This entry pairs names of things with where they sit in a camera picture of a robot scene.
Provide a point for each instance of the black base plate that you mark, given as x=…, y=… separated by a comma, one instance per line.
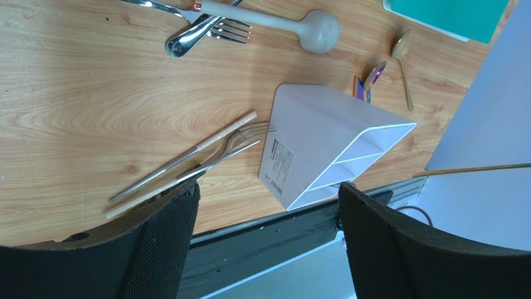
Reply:
x=220, y=259

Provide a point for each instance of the white compartment organizer box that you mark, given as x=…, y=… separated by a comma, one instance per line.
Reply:
x=321, y=138

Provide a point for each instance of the silver fork near ladle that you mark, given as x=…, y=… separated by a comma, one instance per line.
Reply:
x=227, y=29

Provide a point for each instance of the white handled ladle spoon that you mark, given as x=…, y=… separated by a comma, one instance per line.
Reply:
x=318, y=31

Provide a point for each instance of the silver metal spoon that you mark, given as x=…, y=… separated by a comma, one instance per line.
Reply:
x=183, y=42

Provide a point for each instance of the iridescent purple spoon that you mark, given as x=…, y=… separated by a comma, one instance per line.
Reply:
x=372, y=78

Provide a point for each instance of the iridescent purple knife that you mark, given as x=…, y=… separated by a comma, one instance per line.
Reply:
x=358, y=90

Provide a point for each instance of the green notebook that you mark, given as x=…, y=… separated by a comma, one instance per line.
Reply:
x=461, y=19

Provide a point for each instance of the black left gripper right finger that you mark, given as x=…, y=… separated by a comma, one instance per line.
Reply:
x=392, y=255

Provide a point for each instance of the fork beside chopsticks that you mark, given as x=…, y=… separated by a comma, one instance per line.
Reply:
x=239, y=137

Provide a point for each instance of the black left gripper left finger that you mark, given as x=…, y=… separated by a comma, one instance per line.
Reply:
x=139, y=255

